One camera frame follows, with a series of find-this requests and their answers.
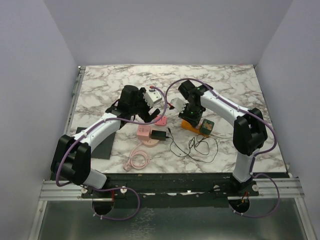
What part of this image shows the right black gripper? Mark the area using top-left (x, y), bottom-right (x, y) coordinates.
top-left (178, 102), bottom-right (203, 127)

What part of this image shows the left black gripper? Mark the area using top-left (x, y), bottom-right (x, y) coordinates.
top-left (130, 88), bottom-right (160, 124)

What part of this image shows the coral pink square charger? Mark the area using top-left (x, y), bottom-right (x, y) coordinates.
top-left (154, 115), bottom-right (168, 127)

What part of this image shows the orange power strip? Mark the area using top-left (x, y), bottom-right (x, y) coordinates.
top-left (180, 120), bottom-right (211, 137)

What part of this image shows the green cube socket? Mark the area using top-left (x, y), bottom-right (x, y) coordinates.
top-left (199, 119), bottom-right (215, 136)

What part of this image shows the black power adapter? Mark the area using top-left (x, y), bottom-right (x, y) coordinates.
top-left (150, 130), bottom-right (167, 141)

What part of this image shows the pink cube socket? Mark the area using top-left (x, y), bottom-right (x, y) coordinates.
top-left (136, 125), bottom-right (152, 141)

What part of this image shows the pink round power hub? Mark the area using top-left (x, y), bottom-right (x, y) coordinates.
top-left (141, 139), bottom-right (160, 148)

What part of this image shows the pink hub cable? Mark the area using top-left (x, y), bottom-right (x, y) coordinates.
top-left (123, 143), bottom-right (151, 172)

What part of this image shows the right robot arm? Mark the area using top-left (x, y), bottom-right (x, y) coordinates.
top-left (178, 79), bottom-right (268, 196)

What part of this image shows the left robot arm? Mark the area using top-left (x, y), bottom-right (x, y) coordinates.
top-left (50, 85), bottom-right (166, 198)

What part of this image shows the black foam mat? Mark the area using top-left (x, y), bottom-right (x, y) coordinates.
top-left (91, 132), bottom-right (116, 160)

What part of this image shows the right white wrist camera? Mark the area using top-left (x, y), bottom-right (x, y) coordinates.
top-left (169, 97), bottom-right (187, 113)

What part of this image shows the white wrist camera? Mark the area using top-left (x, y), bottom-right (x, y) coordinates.
top-left (143, 88), bottom-right (163, 108)
top-left (169, 97), bottom-right (187, 113)

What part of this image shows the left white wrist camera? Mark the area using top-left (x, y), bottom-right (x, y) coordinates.
top-left (143, 88), bottom-right (163, 108)

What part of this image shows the thin black cable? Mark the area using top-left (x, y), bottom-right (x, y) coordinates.
top-left (164, 127), bottom-right (219, 164)

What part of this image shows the black mounting base rail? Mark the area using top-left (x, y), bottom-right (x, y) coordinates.
top-left (49, 162), bottom-right (293, 209)

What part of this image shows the aluminium frame rail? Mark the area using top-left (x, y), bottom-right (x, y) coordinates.
top-left (29, 173), bottom-right (317, 240)

